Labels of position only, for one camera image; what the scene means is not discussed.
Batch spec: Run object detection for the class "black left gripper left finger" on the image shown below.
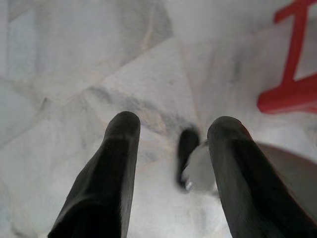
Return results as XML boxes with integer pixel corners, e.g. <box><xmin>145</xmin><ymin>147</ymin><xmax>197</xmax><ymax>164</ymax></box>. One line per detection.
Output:
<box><xmin>47</xmin><ymin>111</ymin><xmax>141</xmax><ymax>238</ymax></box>

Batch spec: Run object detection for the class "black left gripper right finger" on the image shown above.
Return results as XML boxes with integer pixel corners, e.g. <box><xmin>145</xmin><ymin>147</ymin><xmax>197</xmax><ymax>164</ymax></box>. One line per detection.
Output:
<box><xmin>207</xmin><ymin>116</ymin><xmax>317</xmax><ymax>238</ymax></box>

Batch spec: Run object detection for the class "red plastic stool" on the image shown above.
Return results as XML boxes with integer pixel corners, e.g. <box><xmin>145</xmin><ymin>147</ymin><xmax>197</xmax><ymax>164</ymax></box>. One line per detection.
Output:
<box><xmin>257</xmin><ymin>0</ymin><xmax>317</xmax><ymax>115</ymax></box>

